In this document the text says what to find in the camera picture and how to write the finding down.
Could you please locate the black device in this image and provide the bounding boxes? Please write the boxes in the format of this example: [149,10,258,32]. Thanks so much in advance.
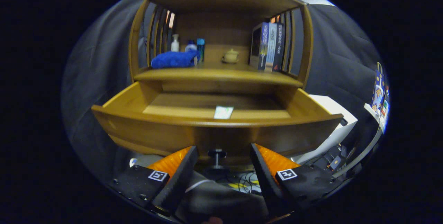
[313,144,348,172]

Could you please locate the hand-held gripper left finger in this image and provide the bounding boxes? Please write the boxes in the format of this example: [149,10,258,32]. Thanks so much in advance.
[110,145,199,217]

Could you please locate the white cabinet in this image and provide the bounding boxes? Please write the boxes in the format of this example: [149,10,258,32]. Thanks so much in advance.
[291,95,358,165]

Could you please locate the wooden countertop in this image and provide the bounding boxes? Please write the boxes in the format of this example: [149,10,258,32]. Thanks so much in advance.
[133,61,304,88]

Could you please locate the book with blue spine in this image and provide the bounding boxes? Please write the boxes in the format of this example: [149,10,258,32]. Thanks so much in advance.
[249,22,270,71]

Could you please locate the book with pale spine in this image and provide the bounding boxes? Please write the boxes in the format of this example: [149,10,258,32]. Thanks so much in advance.
[266,23,278,72]

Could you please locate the wooden drawer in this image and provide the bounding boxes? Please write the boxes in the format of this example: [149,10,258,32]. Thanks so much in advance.
[91,80,344,176]

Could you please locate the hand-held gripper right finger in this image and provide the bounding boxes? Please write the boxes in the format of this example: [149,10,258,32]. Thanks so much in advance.
[250,143,343,217]

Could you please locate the white and green tube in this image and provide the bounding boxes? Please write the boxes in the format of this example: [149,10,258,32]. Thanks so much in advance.
[214,106,234,120]

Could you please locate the blue folded towel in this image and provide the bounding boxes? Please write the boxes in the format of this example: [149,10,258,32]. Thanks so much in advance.
[151,50,201,69]

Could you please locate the colourful printed bag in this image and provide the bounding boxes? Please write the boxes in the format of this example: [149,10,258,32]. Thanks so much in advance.
[371,62,391,127]

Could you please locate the dark grey cloth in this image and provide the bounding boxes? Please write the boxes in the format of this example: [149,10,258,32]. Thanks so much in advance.
[175,170,270,223]

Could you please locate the book with black spine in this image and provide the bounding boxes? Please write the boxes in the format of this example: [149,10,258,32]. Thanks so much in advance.
[272,23,285,72]

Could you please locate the tangled black cables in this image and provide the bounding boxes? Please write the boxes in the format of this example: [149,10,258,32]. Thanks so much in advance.
[221,171,263,195]

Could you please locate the tan lidded tea cup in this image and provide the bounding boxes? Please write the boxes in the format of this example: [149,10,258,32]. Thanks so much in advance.
[223,48,239,62]

